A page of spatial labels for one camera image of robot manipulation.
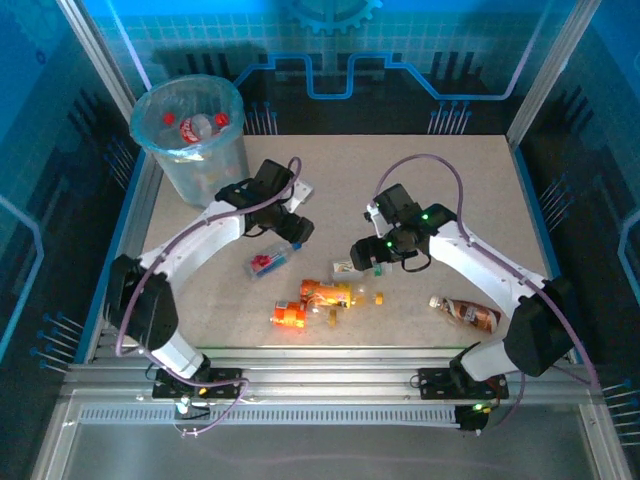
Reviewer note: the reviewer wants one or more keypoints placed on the brown label bottle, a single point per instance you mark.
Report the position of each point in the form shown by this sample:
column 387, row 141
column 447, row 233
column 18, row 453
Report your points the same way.
column 472, row 315

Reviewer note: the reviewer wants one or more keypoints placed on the small black controller box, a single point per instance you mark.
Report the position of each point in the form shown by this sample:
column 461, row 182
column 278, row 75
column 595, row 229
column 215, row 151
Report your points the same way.
column 472, row 417

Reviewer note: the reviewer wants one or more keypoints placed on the aluminium side rail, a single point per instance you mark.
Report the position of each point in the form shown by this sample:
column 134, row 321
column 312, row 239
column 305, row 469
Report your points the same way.
column 137, row 215

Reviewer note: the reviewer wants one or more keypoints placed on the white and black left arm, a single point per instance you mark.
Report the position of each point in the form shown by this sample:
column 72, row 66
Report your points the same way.
column 200, row 240

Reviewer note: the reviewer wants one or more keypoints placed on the translucent grey waste bin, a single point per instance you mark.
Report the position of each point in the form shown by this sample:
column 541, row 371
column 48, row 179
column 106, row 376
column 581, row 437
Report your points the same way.
column 215, row 185

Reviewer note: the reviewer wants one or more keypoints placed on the aluminium enclosure post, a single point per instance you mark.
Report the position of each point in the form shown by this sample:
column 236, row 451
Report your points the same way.
column 100, row 65
column 550, row 65

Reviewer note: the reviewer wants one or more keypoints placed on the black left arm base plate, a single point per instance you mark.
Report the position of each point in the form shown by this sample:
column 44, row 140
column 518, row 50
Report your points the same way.
column 225, row 382

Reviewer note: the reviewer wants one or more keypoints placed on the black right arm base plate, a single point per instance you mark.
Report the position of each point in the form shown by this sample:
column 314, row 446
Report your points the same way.
column 435, row 382

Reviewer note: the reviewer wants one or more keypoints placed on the long orange juice bottle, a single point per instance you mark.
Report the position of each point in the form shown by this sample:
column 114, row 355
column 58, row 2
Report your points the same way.
column 325, row 293

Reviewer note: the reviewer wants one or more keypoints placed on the clear bottle blue cap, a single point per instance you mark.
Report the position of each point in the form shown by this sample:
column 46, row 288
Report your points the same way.
column 270, row 261

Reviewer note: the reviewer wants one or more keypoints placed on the grey metal panel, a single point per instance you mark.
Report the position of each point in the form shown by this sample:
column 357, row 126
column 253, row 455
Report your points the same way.
column 320, row 455

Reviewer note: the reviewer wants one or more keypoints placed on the small white connector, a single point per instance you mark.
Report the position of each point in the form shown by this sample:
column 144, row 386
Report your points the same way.
column 183, row 404

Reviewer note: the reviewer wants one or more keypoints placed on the clear bottle green neck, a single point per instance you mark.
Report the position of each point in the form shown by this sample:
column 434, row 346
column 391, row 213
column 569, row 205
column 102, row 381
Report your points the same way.
column 345, row 269

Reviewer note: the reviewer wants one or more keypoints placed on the aluminium cross rail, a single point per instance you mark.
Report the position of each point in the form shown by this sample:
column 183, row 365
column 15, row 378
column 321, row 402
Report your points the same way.
column 325, row 372

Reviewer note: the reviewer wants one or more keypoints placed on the short orange juice bottle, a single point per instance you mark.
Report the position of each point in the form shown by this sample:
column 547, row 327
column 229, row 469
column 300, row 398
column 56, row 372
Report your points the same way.
column 290, row 314

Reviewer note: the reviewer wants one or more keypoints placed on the blue plastic bin liner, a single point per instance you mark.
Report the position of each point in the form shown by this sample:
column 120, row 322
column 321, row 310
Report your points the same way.
column 141, row 137

